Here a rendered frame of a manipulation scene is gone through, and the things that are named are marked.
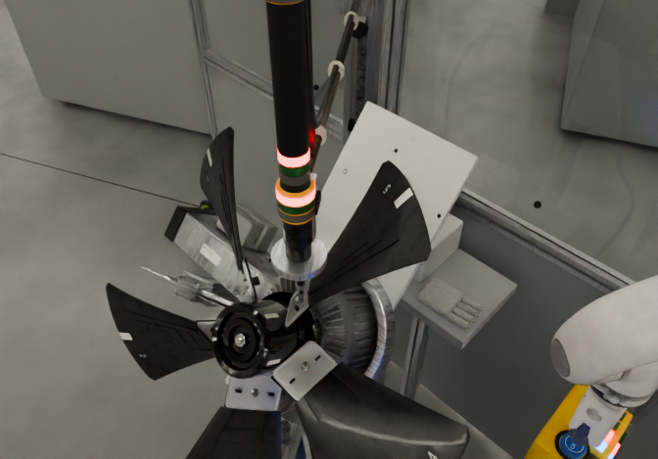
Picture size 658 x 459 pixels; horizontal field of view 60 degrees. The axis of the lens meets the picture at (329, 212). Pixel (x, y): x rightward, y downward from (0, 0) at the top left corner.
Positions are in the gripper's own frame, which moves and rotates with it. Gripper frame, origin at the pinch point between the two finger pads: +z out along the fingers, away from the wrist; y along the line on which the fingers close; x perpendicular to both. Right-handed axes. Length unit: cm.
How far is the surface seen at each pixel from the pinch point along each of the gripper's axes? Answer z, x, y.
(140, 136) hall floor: 113, 268, 61
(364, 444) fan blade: -5.1, 21.6, -27.1
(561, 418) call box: 5.4, 3.6, 3.2
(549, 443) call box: 5.4, 2.9, -2.1
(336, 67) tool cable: -43, 53, -1
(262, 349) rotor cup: -11, 41, -29
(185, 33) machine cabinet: 46, 237, 84
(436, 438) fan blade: -5.8, 14.6, -19.5
